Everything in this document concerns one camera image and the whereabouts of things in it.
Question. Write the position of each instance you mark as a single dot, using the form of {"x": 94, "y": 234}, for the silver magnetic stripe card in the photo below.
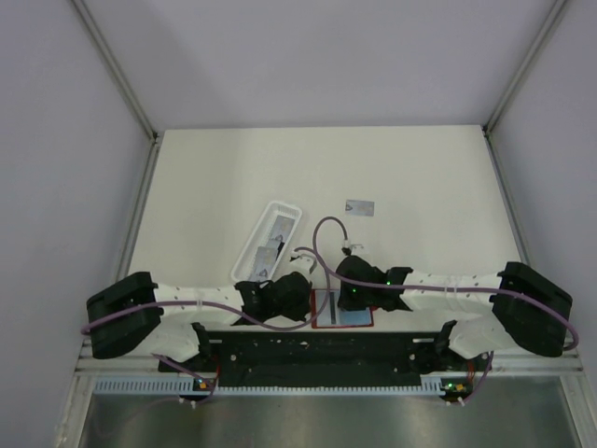
{"x": 326, "y": 304}

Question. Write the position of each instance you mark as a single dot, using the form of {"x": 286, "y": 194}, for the red leather card holder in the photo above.
{"x": 348, "y": 319}

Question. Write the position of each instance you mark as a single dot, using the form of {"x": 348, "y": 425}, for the aluminium frame rail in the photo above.
{"x": 519, "y": 364}

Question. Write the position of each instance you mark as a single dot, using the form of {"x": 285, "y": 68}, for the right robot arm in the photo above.
{"x": 515, "y": 307}

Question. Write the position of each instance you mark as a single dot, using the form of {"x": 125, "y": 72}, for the white plastic basket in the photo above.
{"x": 260, "y": 235}

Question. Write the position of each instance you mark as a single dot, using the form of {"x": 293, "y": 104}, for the middle card in basket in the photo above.
{"x": 276, "y": 243}

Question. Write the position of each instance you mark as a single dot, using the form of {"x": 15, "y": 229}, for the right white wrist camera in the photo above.
{"x": 349, "y": 248}

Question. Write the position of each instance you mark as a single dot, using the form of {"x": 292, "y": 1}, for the white slotted cable duct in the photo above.
{"x": 185, "y": 385}

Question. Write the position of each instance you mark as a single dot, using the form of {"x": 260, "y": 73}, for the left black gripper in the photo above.
{"x": 301, "y": 311}

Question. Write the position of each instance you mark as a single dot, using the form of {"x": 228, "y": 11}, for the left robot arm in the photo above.
{"x": 138, "y": 315}

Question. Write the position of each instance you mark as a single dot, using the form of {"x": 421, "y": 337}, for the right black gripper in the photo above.
{"x": 346, "y": 302}

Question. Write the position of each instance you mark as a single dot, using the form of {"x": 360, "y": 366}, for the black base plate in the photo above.
{"x": 328, "y": 358}

